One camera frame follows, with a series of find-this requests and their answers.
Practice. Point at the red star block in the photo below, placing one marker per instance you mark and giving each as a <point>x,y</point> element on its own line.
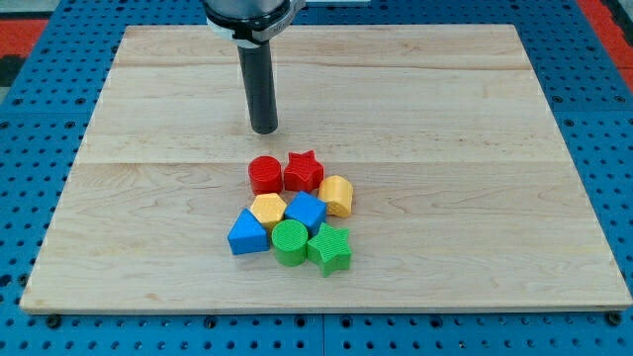
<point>303,172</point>

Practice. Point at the blue cube block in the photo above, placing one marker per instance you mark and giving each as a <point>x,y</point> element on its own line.
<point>308,210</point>

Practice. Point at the red cylinder block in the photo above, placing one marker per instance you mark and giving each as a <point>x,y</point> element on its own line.
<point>265,175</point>

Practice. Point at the yellow hexagon block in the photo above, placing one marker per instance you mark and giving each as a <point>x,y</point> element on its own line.
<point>269,209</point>

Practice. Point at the green cylinder block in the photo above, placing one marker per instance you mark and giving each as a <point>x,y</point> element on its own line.
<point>290,239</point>

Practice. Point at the green star block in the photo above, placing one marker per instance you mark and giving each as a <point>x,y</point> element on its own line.
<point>329,249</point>

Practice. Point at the blue triangle block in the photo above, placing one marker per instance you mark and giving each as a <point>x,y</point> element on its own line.
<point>247,235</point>

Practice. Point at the black cylindrical pointer rod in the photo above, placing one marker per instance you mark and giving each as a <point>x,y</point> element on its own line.
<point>257,75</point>

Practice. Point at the wooden board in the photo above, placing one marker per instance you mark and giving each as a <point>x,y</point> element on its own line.
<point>466,198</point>

